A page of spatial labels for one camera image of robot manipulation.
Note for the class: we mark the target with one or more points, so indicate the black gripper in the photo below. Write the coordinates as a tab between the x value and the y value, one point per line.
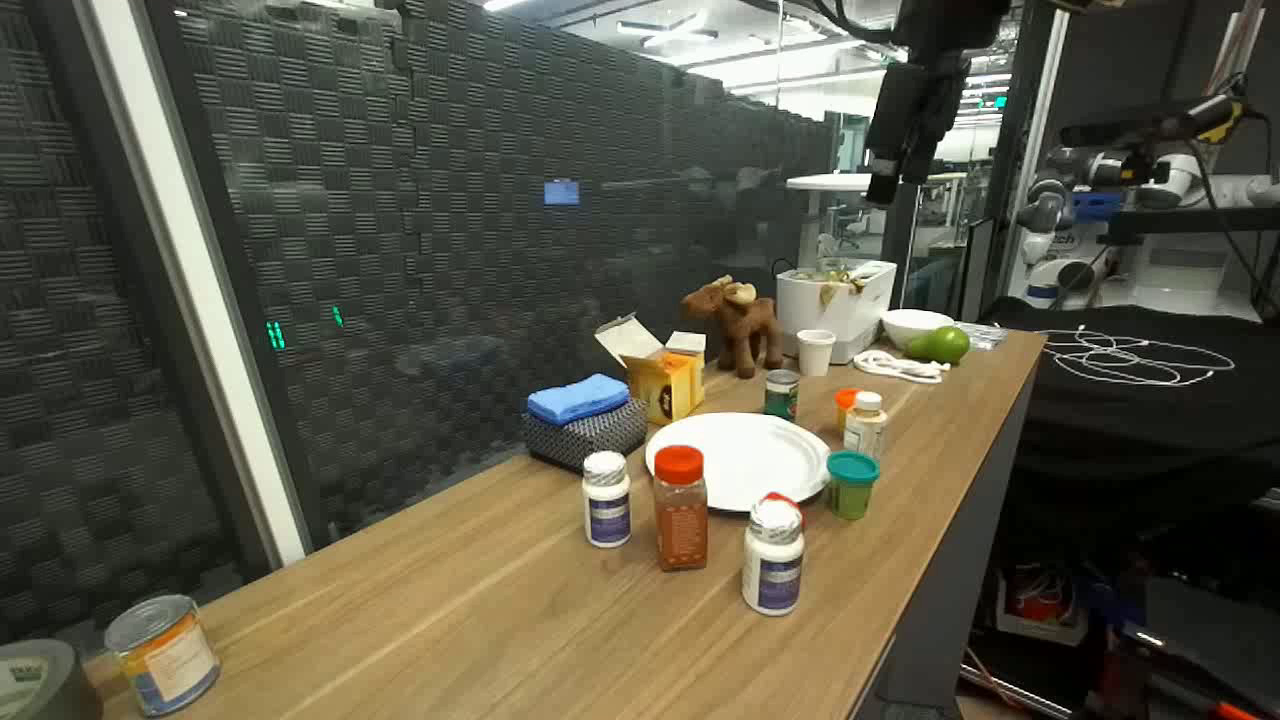
923	100

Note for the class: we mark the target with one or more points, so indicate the small white cap bottle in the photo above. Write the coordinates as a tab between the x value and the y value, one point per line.
869	424

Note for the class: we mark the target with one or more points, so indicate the teal lid dough tub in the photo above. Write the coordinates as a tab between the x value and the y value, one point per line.
848	482

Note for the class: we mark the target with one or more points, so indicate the spice bottle with orange lid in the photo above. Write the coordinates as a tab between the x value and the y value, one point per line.
682	523

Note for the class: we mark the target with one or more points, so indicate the white pill bottle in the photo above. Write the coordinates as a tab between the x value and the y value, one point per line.
772	567
606	506

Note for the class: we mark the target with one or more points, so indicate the white bucket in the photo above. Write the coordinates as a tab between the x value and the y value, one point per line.
833	305

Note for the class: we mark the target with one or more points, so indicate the white bowl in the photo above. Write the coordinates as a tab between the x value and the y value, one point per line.
911	327

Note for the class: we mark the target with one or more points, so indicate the white lab device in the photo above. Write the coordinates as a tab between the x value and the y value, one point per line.
1067	267

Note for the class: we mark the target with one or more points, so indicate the white paper cup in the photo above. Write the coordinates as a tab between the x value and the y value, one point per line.
813	354

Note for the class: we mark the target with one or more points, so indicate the brown plush moose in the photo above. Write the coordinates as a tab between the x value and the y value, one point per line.
733	327

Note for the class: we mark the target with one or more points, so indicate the yellow cardboard box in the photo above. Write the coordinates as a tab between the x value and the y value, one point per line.
666	386

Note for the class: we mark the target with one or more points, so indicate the white paper plate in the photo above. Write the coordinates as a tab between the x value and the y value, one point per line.
746	462

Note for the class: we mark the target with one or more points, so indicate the black cloth covered table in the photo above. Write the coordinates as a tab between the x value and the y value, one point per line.
1133	424

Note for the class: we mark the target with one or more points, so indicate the dark grey mesh block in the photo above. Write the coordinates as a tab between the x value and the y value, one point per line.
587	442

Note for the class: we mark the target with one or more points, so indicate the tin can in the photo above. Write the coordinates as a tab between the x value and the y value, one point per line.
166	659

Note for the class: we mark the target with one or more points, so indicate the grey round container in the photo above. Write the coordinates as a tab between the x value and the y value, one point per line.
43	681

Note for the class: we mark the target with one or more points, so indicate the blue wall sticker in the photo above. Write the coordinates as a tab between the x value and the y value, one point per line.
562	194

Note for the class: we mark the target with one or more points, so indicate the white frame bar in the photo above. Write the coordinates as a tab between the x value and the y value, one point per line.
203	295

